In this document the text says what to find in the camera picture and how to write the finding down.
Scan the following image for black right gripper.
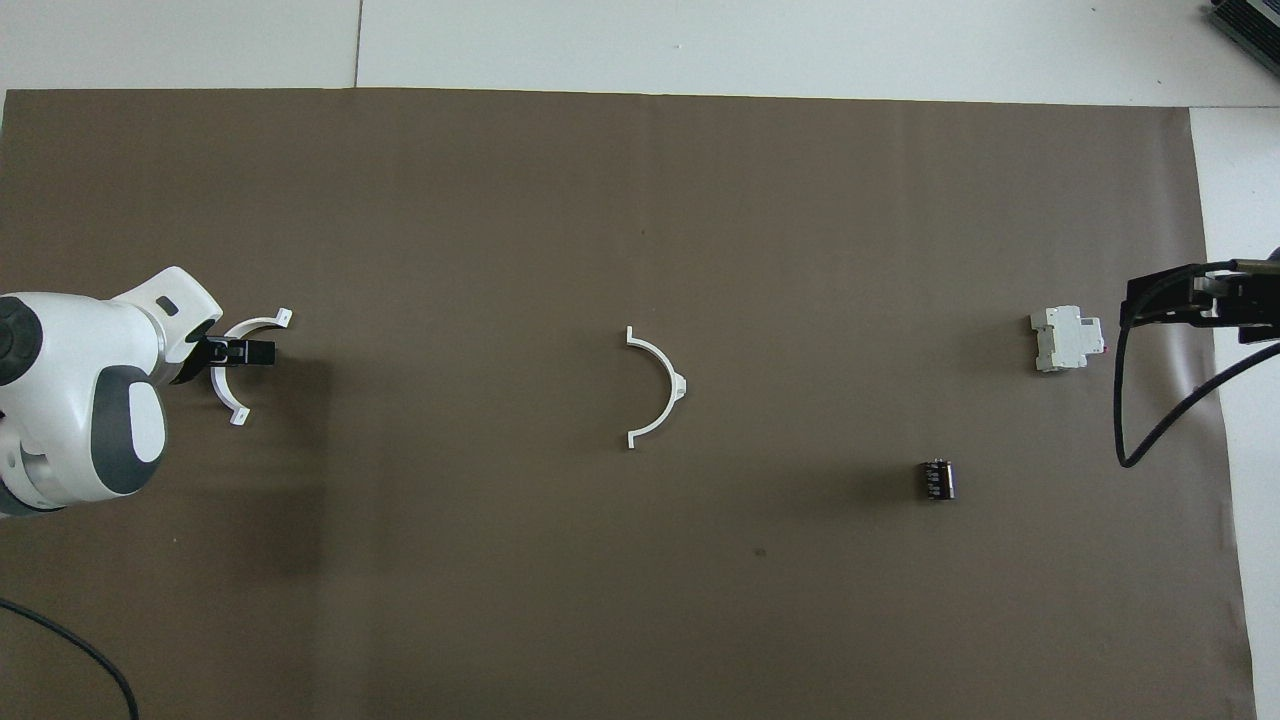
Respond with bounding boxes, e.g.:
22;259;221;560
1119;256;1280;347

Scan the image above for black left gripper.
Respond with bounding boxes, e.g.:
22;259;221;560
172;318;277;387

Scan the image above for white half pipe clamp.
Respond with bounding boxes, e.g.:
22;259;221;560
210;308;293;427
626;326;690;451

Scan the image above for white circuit breaker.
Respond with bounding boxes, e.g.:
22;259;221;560
1030;305;1107;375

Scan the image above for dark ribbed device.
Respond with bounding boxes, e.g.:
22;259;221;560
1205;0;1280;53

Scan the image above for brown paper table mat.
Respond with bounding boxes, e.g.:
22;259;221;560
0;88;1259;720

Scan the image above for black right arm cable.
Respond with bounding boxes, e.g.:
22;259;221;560
1114;260;1280;470

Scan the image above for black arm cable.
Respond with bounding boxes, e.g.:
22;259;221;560
1114;260;1280;470
0;597;140;720

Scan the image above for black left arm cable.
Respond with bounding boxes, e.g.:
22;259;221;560
0;597;140;720

